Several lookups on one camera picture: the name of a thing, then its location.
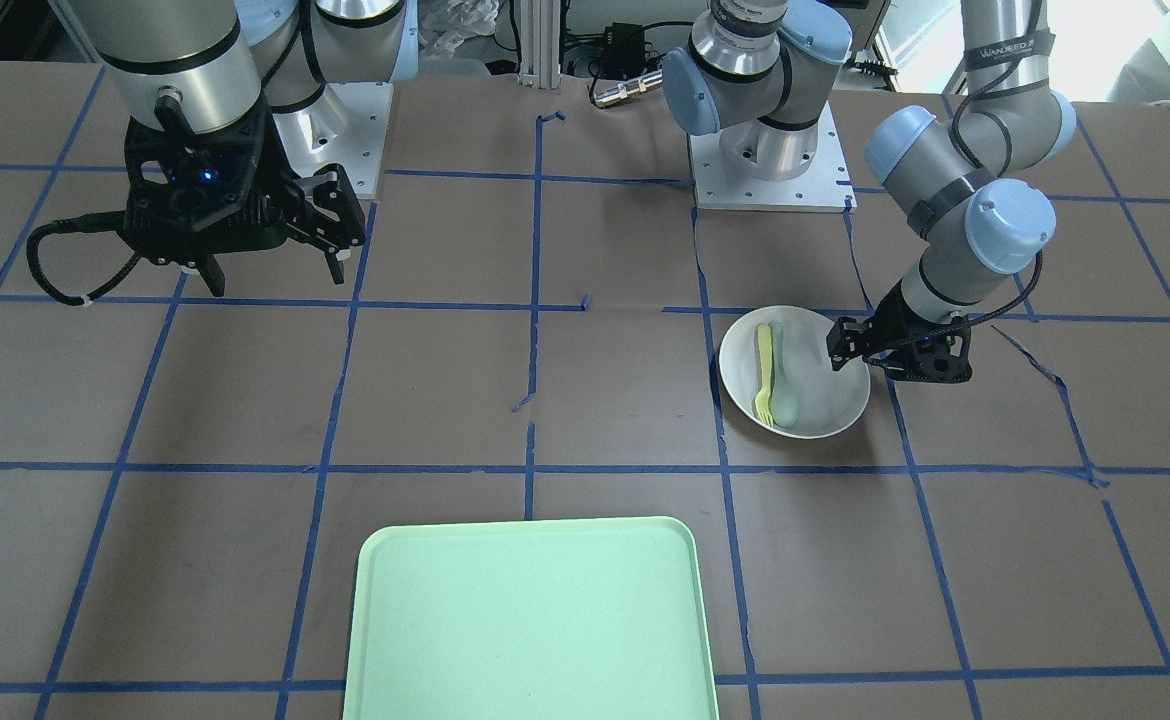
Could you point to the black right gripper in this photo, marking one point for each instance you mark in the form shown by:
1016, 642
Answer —
267, 163

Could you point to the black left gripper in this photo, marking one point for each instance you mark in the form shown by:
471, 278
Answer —
890, 326

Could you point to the white round plate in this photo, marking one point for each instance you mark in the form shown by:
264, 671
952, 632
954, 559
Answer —
829, 401

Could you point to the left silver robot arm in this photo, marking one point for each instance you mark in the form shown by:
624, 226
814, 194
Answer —
758, 74

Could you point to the yellow plastic fork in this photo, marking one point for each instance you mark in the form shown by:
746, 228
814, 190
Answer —
764, 351

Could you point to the pale green plastic spoon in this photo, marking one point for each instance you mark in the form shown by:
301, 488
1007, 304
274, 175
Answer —
785, 401

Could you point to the silver metal cylinder connector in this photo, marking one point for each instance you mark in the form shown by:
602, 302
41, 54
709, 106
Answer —
626, 91

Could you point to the black power adapter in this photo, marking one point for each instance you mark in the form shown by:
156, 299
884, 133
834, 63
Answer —
621, 52

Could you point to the mint green tray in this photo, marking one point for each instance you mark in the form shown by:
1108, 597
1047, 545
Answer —
555, 619

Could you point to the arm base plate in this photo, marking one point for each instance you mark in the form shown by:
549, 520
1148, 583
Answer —
753, 167
345, 125

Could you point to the aluminium frame post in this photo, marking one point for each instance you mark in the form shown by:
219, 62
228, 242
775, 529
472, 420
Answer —
539, 30

